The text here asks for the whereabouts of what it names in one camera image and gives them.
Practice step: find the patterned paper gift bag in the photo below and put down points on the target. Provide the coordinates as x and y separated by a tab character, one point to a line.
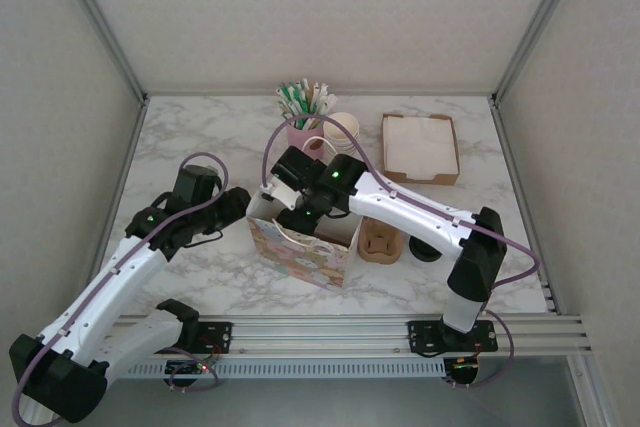
300	262

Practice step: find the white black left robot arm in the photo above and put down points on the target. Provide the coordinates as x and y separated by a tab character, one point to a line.
110	287

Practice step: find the brown wrapped stirrer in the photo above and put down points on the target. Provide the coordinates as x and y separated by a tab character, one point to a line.
314	94

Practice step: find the white napkin stack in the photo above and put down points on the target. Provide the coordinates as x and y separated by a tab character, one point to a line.
420	144

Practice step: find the black cup lid stack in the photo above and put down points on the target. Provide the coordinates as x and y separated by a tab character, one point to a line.
422	252

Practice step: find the small controller circuit board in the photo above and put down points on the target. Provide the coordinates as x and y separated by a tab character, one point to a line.
192	366
464	364

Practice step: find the green striped wrapped straw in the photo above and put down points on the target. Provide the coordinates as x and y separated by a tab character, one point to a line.
286	99
304	92
296	97

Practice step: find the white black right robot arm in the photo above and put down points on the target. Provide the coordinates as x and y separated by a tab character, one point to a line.
410	217

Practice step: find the aluminium side rail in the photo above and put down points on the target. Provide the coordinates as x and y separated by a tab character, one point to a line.
521	197
117	197

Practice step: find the white wrapped straw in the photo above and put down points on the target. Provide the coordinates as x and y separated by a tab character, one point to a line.
322	97
328	104

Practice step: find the brown pulp cup carrier stack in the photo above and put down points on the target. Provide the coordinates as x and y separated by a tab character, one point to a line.
381	242

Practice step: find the aluminium frame post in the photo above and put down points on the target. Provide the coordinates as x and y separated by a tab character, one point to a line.
539	22
102	22

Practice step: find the stack of paper cups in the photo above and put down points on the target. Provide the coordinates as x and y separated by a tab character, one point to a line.
345	134

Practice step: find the pink straw holder cup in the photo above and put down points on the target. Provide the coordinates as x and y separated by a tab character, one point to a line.
297	139

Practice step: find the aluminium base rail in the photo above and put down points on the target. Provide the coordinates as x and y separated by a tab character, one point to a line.
320	334

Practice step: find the brown cardboard napkin tray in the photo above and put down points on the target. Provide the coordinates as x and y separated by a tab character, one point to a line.
400	174

